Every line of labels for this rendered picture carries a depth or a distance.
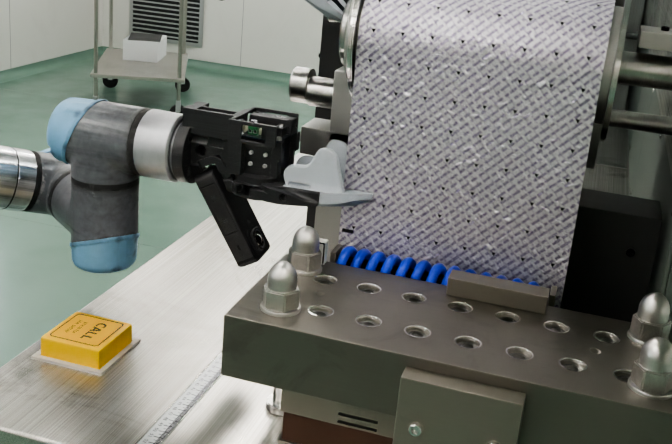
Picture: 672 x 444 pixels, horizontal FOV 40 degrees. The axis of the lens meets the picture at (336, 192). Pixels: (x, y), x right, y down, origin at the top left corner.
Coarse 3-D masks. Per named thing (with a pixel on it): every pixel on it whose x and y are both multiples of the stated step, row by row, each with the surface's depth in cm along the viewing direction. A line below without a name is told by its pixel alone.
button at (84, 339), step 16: (64, 320) 99; (80, 320) 99; (96, 320) 99; (112, 320) 100; (48, 336) 95; (64, 336) 95; (80, 336) 96; (96, 336) 96; (112, 336) 96; (128, 336) 99; (48, 352) 95; (64, 352) 95; (80, 352) 94; (96, 352) 93; (112, 352) 96; (96, 368) 94
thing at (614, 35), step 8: (352, 0) 91; (352, 8) 91; (616, 8) 87; (616, 16) 86; (616, 24) 85; (616, 32) 85; (344, 40) 91; (616, 40) 84; (344, 48) 91; (608, 48) 84; (616, 48) 84; (344, 56) 92; (608, 56) 84; (344, 64) 92; (608, 64) 84; (608, 72) 84; (608, 80) 85; (600, 88) 85; (608, 88) 85; (600, 96) 86; (600, 104) 86; (600, 112) 87; (600, 120) 88
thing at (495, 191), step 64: (384, 128) 92; (448, 128) 90; (512, 128) 88; (576, 128) 86; (384, 192) 94; (448, 192) 92; (512, 192) 90; (576, 192) 88; (448, 256) 93; (512, 256) 91
